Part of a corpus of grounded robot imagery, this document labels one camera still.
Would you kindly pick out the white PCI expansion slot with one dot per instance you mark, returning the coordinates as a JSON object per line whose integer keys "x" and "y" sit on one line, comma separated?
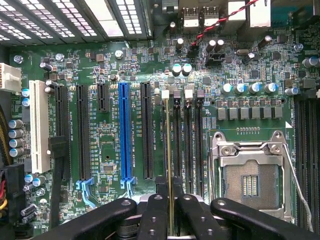
{"x": 40, "y": 125}

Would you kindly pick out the black RAM slot bank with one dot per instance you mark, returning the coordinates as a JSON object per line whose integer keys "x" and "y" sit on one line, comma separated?
{"x": 307, "y": 155}

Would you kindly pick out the short black expansion slot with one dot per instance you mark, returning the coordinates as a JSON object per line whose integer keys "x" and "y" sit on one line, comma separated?
{"x": 103, "y": 97}

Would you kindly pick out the long black expansion slot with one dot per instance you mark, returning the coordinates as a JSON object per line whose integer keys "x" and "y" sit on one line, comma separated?
{"x": 147, "y": 130}
{"x": 61, "y": 112}
{"x": 83, "y": 130}

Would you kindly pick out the silver USB port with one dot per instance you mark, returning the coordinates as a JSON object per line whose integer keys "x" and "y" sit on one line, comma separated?
{"x": 211, "y": 17}
{"x": 191, "y": 18}

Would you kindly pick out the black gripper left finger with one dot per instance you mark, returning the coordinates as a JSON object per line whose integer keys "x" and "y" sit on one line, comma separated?
{"x": 156, "y": 220}

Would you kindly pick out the silver motherboard screw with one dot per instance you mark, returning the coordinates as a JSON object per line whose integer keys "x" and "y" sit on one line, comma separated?
{"x": 119, "y": 53}
{"x": 18, "y": 59}
{"x": 298, "y": 47}
{"x": 59, "y": 57}

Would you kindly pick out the silver rear port block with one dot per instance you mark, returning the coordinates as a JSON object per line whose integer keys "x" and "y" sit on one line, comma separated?
{"x": 236, "y": 11}
{"x": 260, "y": 13}

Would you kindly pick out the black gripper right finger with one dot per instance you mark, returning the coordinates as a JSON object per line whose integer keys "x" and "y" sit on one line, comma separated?
{"x": 197, "y": 220}

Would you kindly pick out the white power connector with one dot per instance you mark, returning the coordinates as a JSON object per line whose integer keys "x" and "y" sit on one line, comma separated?
{"x": 8, "y": 77}

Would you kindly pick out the black fan header connector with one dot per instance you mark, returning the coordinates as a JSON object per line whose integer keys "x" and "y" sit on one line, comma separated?
{"x": 216, "y": 57}

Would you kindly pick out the blue expansion slot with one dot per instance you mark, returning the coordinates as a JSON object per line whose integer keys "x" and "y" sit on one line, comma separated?
{"x": 125, "y": 130}

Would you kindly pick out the RAM slot with white latch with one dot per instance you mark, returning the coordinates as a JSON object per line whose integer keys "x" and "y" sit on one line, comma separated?
{"x": 165, "y": 94}
{"x": 188, "y": 140}

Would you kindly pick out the silver CPU socket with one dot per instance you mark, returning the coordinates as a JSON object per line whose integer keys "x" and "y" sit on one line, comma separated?
{"x": 252, "y": 180}

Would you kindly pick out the green PC motherboard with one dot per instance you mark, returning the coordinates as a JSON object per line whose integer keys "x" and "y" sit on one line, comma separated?
{"x": 105, "y": 140}

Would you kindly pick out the green computer motherboard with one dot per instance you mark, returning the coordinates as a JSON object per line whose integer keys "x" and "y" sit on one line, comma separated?
{"x": 25, "y": 25}

